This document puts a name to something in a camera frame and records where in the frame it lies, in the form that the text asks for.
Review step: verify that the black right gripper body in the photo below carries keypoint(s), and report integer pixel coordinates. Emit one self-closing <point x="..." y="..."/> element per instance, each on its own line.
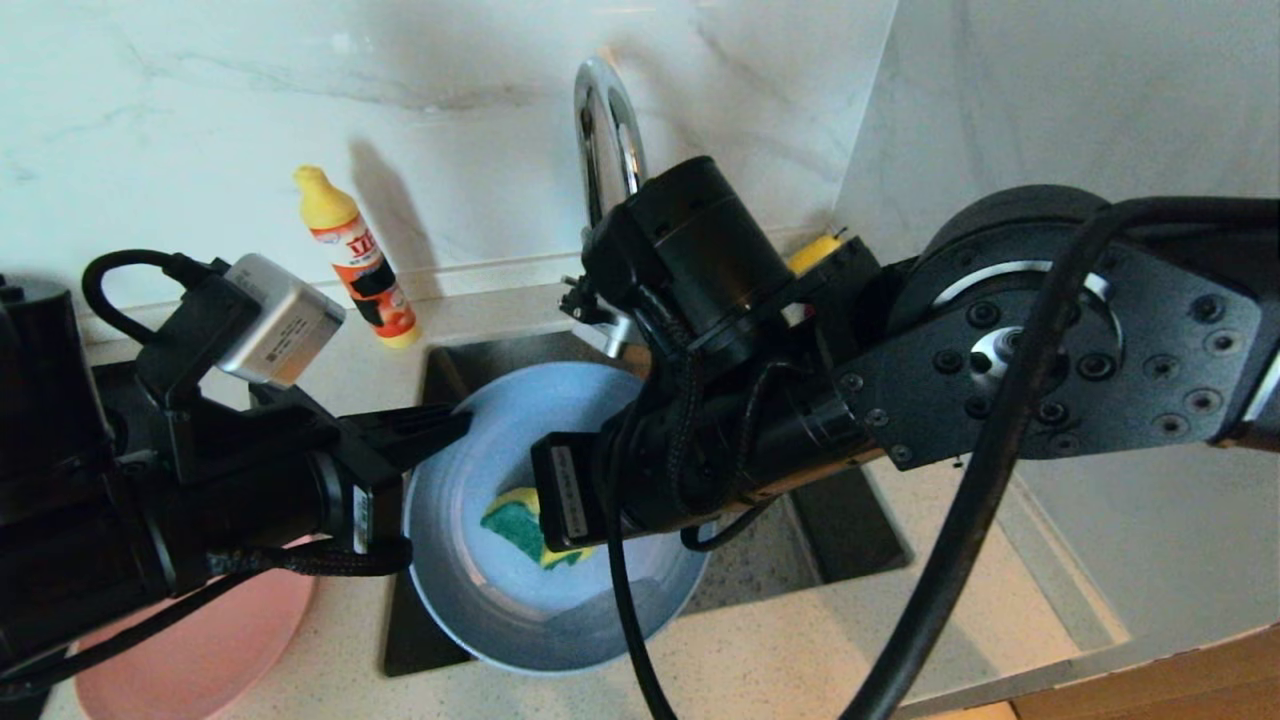
<point x="700" y="260"/>

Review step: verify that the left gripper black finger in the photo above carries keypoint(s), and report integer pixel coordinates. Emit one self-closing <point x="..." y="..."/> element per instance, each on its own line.
<point x="415" y="430"/>

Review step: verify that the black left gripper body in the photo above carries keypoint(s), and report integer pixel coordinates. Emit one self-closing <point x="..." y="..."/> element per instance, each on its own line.
<point x="280" y="480"/>

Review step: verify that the yellow green sponge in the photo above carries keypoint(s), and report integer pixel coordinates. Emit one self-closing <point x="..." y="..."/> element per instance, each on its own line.
<point x="515" y="525"/>

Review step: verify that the yellow-capped orange dish soap bottle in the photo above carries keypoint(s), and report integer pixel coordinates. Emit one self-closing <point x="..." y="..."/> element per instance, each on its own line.
<point x="362" y="270"/>

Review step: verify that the pink plastic plate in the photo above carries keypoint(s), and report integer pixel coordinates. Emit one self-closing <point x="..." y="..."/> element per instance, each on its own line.
<point x="220" y="640"/>

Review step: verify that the blue plastic plate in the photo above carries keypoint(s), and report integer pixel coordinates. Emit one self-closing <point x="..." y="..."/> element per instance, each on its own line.
<point x="470" y="600"/>

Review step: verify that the chrome gooseneck faucet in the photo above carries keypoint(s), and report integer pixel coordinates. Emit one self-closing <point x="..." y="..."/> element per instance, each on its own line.
<point x="600" y="110"/>

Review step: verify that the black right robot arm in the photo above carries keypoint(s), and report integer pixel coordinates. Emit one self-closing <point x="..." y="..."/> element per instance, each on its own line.
<point x="1150" y="350"/>

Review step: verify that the stainless steel sink basin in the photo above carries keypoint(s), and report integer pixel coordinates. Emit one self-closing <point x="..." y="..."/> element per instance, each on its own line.
<point x="850" y="520"/>

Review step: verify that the yellow pear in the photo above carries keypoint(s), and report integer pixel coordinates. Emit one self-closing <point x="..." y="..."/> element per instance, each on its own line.
<point x="810" y="258"/>

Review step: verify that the wooden cabinet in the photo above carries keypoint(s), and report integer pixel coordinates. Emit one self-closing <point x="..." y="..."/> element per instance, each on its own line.
<point x="1180" y="690"/>

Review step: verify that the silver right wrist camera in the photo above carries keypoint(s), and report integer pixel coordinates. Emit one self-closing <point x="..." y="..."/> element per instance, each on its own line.
<point x="620" y="335"/>

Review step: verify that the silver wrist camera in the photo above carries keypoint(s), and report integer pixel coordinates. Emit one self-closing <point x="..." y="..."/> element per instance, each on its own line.
<point x="620" y="335"/>
<point x="285" y="320"/>

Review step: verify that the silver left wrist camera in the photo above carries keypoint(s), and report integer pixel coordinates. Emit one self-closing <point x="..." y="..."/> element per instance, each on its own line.
<point x="285" y="320"/>

